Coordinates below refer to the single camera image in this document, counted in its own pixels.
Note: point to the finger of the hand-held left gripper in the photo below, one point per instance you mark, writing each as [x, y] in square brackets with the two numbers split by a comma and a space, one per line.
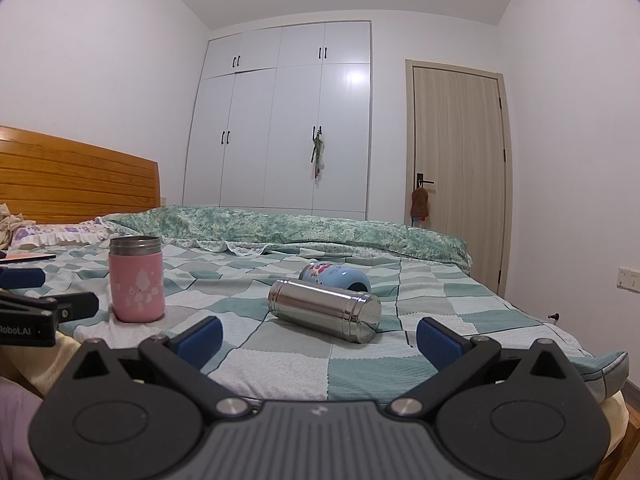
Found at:
[75, 306]
[20, 277]

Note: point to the green hanging ornament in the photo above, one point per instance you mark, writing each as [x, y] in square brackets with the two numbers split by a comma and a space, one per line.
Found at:
[318, 152]

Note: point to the dark flat book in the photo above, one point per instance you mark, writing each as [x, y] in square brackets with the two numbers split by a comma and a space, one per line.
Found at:
[27, 256]

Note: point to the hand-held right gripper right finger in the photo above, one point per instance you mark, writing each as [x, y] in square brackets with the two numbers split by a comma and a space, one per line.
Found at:
[439, 342]

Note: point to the pale yellow mattress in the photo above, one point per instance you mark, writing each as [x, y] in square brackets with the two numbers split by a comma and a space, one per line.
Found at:
[45, 360]

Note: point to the light blue printed cup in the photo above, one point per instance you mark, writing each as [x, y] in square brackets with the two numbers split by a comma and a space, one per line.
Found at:
[337, 279]

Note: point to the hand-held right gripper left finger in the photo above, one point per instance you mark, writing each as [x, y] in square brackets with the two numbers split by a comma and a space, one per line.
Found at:
[202, 339]

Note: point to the pink cup with steel rim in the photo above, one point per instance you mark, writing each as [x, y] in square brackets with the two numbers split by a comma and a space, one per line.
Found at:
[136, 282]

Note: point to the light wooden door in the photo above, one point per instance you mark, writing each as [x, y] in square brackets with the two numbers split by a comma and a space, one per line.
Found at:
[457, 175]

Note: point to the purple floral pillow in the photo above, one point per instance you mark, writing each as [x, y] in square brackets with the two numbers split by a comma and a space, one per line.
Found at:
[55, 234]

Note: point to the bed with checkered sheet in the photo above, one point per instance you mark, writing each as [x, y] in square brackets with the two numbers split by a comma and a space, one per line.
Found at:
[280, 355]

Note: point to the white wall socket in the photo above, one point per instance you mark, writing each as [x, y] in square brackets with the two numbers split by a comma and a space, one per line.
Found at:
[629, 278]

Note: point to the beige crumpled cloth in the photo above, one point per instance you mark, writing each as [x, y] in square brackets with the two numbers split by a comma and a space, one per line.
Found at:
[9, 225]

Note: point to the silver steel thermos bottle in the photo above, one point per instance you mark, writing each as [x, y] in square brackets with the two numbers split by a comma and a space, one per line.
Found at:
[325, 309]

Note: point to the green floral blanket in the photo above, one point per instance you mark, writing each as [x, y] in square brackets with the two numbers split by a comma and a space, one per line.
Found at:
[280, 227]

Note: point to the brown hanging pouch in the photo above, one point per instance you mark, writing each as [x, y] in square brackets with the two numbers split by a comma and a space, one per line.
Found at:
[420, 202]

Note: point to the white wardrobe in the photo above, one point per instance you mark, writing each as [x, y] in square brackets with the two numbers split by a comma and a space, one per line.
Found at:
[295, 125]

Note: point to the wooden headboard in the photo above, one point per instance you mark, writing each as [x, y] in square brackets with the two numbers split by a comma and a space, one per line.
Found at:
[75, 180]

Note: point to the purple clothing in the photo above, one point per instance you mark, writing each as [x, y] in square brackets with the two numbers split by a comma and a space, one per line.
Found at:
[17, 425]

